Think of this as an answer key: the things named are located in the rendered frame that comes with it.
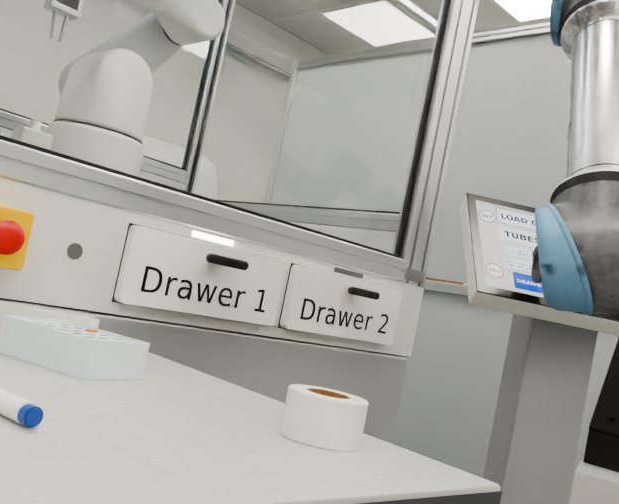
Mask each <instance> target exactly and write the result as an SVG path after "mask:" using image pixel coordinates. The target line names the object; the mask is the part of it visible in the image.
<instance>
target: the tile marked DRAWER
mask: <svg viewBox="0 0 619 504"><path fill-rule="evenodd" d="M512 273H513V280H514V286H515V288H517V289H522V290H527V291H531V292H536V293H541V294H543V291H542V283H538V284H537V283H534V282H533V280H532V276H531V275H527V274H523V273H518V272H513V271H512Z"/></svg>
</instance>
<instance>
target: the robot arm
mask: <svg viewBox="0 0 619 504"><path fill-rule="evenodd" d="M550 35H551V40H552V43H553V44H554V45H555V46H558V47H562V50H563V52H564V53H565V55H566V56H567V57H568V58H569V59H570V60H571V75H570V93H569V112H568V130H567V150H566V168H565V179H564V180H563V181H562V182H560V183H559V184H558V185H557V186H556V187H555V188H554V190H553V191H552V194H551V197H550V204H549V203H545V204H544V205H543V206H538V207H536V209H535V225H536V236H537V246H536V247H535V249H534V251H533V254H532V260H533V263H532V268H531V276H532V280H533V282H534V283H537V284H538V283H542V291H543V297H544V300H545V302H546V303H547V304H548V305H549V306H550V307H551V308H553V309H555V310H558V311H570V312H582V313H583V314H585V315H592V313H601V314H619V0H552V2H551V6H550Z"/></svg>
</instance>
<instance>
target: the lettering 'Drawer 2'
mask: <svg viewBox="0 0 619 504"><path fill-rule="evenodd" d="M306 301H310V302H311V303H312V304H313V311H312V314H311V316H310V317H307V318H306V317H303V314H304V309H305V304H306ZM323 309H325V310H326V307H322V308H321V307H320V306H319V311H318V316H317V321H316V322H319V317H320V312H321V310H323ZM330 310H331V311H333V312H334V315H331V314H329V315H327V316H326V318H325V322H326V324H331V323H332V325H334V320H335V315H336V312H335V310H334V309H332V308H329V309H328V311H330ZM314 313H315V302H314V301H313V300H311V299H307V298H304V303H303V307H302V312H301V317H300V319H303V320H309V319H311V318H312V317H313V316H314ZM347 314H348V312H346V311H345V314H344V316H343V319H342V321H341V311H340V312H339V326H342V323H343V321H344V318H345V316H346V327H348V325H349V323H350V320H351V317H352V315H353V313H351V315H350V317H349V320H348V323H347ZM329 316H331V317H333V319H332V321H331V322H328V321H327V319H328V317H329ZM358 316H361V318H362V321H360V320H356V319H357V317H358ZM383 316H385V317H386V322H385V323H384V325H383V326H382V327H381V328H380V329H379V330H378V333H384V334H386V332H385V331H381V329H382V328H383V327H384V326H385V325H386V324H387V322H388V316H387V315H386V314H382V315H381V317H383ZM356 322H360V323H363V315H362V314H357V315H356V316H355V319H354V327H355V328H356V329H361V328H362V327H356Z"/></svg>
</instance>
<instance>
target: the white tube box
mask: <svg viewBox="0 0 619 504"><path fill-rule="evenodd" d="M85 329H86V325H82V324H78V323H75V322H71V321H67V320H58V319H47V318H35V317H24V316H13V315H4V318H3V322H2V326H1V331H0V353H2V354H5V355H8V356H11V357H14V358H17V359H20V360H23V361H26V362H29V363H32V364H35V365H39V366H42V367H45V368H48V369H51V370H54V371H57V372H60V373H63V374H66V375H69V376H72V377H75V378H78V379H81V380H117V379H142V378H143V373H144V369H145V364H146V359H147V355H148V350H149V346H150V343H147V342H144V341H140V340H137V339H133V338H129V337H126V336H122V335H118V334H115V333H111V332H108V331H104V330H100V329H98V330H97V333H93V332H87V331H85Z"/></svg>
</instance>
